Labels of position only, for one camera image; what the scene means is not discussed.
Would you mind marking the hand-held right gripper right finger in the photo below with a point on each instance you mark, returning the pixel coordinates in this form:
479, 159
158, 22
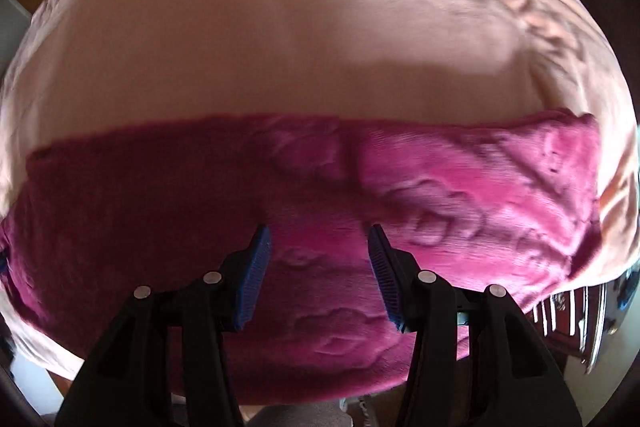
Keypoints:
385, 269

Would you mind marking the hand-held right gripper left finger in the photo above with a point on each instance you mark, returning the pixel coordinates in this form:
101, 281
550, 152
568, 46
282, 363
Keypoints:
252, 264

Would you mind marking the magenta fleece pants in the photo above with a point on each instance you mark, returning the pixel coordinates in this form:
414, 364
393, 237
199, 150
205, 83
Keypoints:
325, 217

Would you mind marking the shiny metal rack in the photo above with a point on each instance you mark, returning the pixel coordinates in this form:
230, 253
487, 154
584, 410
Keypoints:
595, 307

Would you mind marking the pink bed sheet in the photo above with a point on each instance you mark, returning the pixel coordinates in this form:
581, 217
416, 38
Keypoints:
300, 32

